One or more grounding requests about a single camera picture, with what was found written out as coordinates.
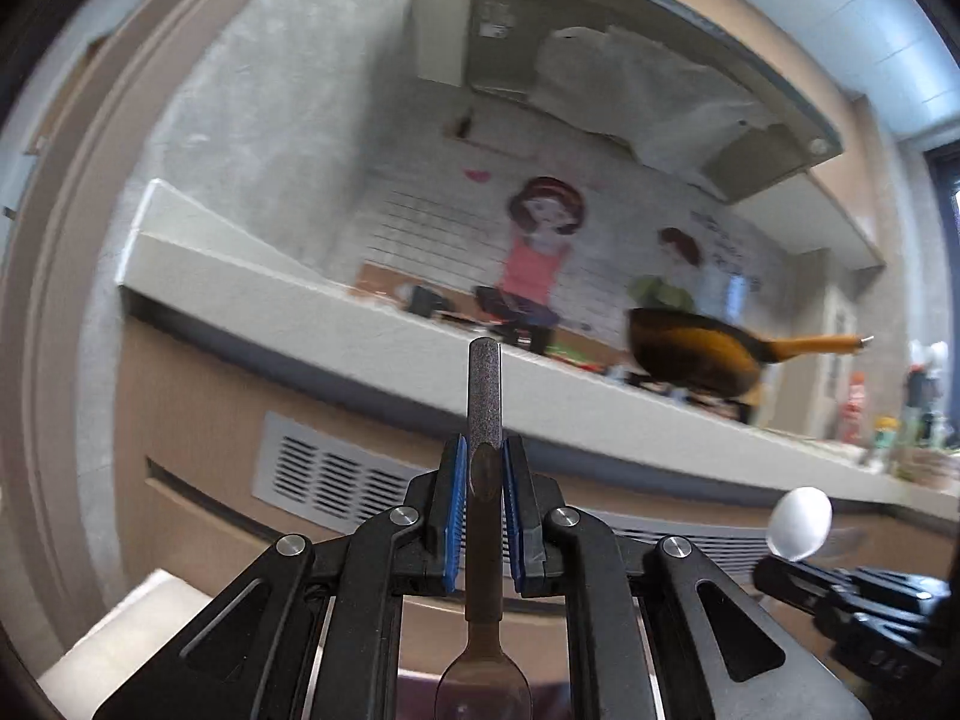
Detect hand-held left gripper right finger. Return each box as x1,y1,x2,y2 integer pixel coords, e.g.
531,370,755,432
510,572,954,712
502,434,871,720

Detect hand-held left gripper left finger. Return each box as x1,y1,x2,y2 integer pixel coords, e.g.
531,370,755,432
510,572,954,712
94,435,470,720

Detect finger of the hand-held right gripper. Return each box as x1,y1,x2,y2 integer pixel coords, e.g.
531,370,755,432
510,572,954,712
834,567,940,605
753,555,845,616

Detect white plastic spoon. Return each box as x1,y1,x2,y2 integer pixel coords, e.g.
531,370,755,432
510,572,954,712
766,487,834,563

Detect dark speckled handle metal spoon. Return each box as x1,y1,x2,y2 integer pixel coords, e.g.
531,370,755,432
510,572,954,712
435,337,536,720

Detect long grey vent grille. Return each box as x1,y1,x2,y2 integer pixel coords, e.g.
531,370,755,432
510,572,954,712
252,411,777,578

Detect yellow lid cup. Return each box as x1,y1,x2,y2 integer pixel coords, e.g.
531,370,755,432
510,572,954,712
870,415,902,467

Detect orange jar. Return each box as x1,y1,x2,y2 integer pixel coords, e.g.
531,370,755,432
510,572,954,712
840,373,872,445

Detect items on counter right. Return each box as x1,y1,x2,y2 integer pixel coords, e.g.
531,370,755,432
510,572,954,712
903,340,952,445

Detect black gas stove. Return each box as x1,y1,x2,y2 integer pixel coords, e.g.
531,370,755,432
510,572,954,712
407,283,557,352

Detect light stone kitchen counter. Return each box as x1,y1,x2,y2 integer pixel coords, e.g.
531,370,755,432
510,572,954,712
116,178,960,518

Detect white plastic cover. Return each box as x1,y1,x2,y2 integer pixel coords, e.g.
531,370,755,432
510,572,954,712
534,25,755,170

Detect steel range hood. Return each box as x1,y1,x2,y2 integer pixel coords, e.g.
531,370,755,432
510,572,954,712
465,0,846,203

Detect frying pan with yellow handle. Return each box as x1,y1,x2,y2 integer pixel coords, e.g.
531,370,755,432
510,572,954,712
625,307,876,400

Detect cartoon wall sticker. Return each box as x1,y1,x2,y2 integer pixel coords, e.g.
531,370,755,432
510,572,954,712
358,163,767,365

